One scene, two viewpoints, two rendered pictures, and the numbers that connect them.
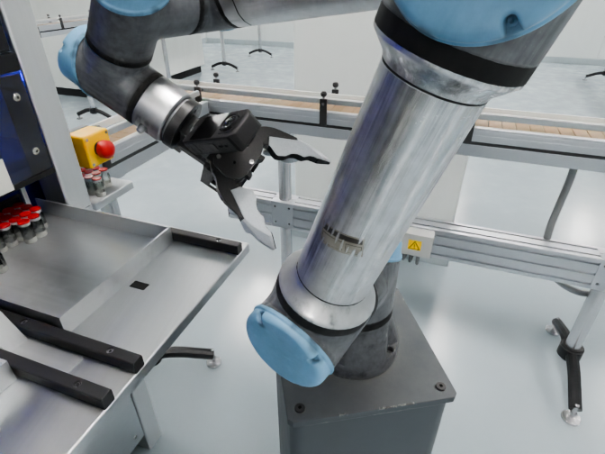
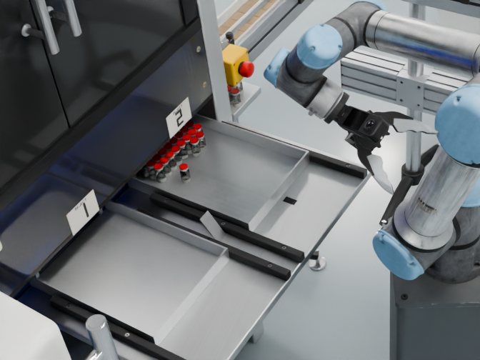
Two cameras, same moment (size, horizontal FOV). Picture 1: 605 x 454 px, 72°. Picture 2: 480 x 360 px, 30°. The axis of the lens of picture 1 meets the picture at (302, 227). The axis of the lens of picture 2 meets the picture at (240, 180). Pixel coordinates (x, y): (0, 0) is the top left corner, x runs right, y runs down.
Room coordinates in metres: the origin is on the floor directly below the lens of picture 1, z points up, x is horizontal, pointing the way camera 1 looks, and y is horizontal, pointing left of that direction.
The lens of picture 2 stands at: (-0.85, -0.09, 2.29)
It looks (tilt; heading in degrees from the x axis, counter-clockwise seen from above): 43 degrees down; 19
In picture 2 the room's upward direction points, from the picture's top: 9 degrees counter-clockwise
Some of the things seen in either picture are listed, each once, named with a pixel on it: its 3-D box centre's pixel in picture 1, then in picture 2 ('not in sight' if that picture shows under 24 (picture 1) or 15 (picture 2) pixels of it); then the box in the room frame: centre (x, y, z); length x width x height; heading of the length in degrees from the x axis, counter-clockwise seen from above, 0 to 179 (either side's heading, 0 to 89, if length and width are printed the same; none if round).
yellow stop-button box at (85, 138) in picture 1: (87, 146); (230, 64); (0.88, 0.48, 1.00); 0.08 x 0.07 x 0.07; 70
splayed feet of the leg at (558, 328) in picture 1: (566, 358); not in sight; (1.09, -1.01, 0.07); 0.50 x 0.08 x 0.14; 160
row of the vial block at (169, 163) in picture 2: (2, 238); (179, 152); (0.65, 0.56, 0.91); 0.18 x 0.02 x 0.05; 160
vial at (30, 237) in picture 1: (27, 231); (195, 146); (0.67, 0.53, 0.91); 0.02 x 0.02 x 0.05
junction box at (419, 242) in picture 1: (415, 241); not in sight; (1.24, -0.41, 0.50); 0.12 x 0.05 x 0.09; 70
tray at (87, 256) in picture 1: (49, 253); (218, 168); (0.61, 0.46, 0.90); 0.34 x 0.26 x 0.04; 70
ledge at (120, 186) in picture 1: (93, 190); (226, 96); (0.91, 0.51, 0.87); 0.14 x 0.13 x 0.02; 70
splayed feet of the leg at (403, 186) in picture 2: not in sight; (412, 182); (1.48, 0.07, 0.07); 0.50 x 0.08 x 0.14; 160
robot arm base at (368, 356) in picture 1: (354, 321); (452, 241); (0.50, -0.08, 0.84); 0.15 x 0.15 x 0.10
